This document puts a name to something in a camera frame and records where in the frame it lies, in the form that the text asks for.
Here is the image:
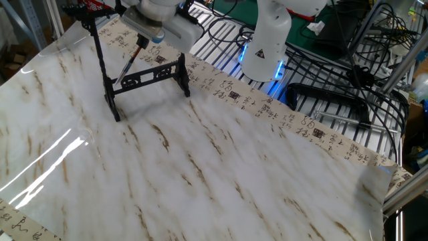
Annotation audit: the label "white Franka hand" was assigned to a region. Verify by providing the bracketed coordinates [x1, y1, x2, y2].
[136, 13, 205, 54]

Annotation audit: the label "brown calligraphy brush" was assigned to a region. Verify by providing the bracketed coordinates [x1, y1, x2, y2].
[113, 46, 143, 86]

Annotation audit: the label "black ornate pen rack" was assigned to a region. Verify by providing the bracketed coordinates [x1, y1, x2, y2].
[62, 0, 191, 123]

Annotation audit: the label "red marker pen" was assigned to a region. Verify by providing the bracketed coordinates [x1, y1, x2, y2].
[287, 8, 317, 23]

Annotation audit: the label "red white printed box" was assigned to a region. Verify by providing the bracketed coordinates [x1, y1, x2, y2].
[77, 0, 113, 11]

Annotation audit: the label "grey perforated shelf upright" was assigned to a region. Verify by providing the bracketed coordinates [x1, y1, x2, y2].
[0, 0, 48, 52]

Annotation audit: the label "stacked cardboard boxes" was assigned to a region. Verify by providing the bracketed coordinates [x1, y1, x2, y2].
[0, 42, 29, 81]

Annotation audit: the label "green mat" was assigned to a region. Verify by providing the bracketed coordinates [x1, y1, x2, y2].
[212, 0, 338, 62]

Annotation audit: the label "glossy marble pattern mat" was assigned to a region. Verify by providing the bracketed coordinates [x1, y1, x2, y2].
[0, 21, 394, 241]

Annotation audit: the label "crumpled white paper scrap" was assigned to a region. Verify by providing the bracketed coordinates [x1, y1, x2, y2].
[306, 20, 326, 36]

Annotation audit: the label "beige calligraphy print paper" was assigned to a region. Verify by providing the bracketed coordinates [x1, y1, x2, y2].
[0, 13, 414, 241]

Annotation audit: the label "black electronics box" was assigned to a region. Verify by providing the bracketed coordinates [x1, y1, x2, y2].
[314, 6, 360, 58]

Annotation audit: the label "black power adapter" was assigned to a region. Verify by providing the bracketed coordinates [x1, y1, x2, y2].
[346, 65, 376, 88]

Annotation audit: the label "silver metal rod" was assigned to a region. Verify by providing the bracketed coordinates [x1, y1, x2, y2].
[313, 110, 399, 134]

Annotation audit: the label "slanted aluminium profile bar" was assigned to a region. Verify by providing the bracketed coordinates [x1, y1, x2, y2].
[380, 35, 428, 95]

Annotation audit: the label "clear plastic bag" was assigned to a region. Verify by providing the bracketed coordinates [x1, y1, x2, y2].
[411, 72, 428, 103]

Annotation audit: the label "thick aluminium profile beam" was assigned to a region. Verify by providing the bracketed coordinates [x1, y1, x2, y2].
[382, 173, 428, 217]

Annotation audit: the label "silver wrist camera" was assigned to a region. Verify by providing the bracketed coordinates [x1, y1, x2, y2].
[120, 5, 166, 44]

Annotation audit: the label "white metal post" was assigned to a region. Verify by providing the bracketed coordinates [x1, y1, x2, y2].
[43, 0, 65, 39]

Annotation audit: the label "tangled black cables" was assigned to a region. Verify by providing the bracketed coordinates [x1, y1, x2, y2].
[284, 0, 419, 165]

